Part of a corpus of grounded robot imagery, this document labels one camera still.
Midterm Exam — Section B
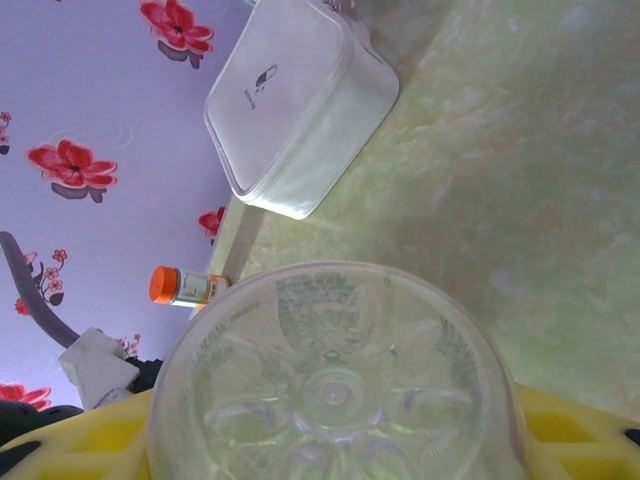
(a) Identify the orange cap pill bottle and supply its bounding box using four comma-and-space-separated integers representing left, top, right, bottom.
149, 265, 234, 309

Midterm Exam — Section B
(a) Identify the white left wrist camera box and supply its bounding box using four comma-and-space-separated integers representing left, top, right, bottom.
58, 327, 141, 411

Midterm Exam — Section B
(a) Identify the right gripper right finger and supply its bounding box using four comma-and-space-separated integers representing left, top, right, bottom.
514, 382, 640, 480

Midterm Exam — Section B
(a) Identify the white lidded storage box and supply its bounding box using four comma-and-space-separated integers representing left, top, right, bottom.
203, 0, 401, 221

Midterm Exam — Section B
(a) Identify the grey left arm cable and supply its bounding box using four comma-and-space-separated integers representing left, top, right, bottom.
0, 232, 81, 351

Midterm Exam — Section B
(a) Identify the pale green bottle red cap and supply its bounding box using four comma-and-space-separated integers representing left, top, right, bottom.
146, 259, 529, 480

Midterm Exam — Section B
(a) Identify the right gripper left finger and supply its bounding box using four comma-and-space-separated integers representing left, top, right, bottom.
0, 389, 156, 480

